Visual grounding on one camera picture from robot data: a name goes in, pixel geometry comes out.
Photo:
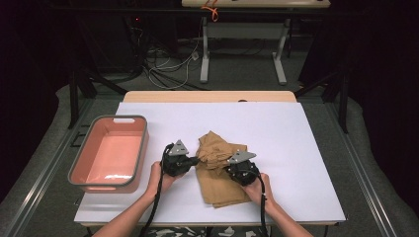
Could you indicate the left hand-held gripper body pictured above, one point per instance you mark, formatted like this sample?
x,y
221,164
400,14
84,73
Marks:
x,y
176,163

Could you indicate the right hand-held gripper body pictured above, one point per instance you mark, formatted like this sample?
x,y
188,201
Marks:
x,y
243,173

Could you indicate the tan child's pants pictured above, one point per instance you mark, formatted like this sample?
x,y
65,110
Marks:
x,y
217,187

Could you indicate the pink basket with grey rim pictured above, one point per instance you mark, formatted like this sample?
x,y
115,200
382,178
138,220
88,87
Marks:
x,y
112,151

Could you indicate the person's left hand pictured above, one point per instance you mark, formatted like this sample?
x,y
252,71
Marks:
x,y
163,179

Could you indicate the person's right hand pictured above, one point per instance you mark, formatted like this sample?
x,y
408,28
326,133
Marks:
x,y
258,192

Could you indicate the light wooden table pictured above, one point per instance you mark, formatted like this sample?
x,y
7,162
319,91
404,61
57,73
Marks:
x,y
197,96

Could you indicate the person's camouflage trouser legs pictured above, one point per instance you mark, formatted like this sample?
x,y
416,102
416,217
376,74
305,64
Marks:
x,y
204,231

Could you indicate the black metal stand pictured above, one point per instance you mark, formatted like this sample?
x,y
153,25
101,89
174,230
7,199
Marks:
x,y
339,98
79,95

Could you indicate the white desk with metal legs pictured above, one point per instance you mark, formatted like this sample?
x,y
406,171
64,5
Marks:
x,y
243,31

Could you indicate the aluminium floor rail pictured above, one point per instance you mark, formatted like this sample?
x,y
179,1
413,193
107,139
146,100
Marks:
x,y
42,177
365,177

